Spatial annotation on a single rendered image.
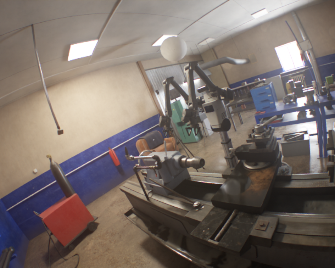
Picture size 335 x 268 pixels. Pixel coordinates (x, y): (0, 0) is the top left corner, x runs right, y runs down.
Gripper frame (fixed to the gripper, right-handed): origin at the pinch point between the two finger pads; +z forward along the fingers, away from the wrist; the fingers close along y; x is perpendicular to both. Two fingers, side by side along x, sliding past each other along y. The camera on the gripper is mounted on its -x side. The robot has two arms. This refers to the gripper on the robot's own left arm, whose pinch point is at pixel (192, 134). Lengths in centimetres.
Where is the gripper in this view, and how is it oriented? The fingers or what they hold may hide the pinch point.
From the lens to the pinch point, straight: 135.8
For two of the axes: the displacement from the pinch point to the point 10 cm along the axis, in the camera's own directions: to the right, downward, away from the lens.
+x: 8.8, 0.8, 4.7
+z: -0.5, 10.0, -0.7
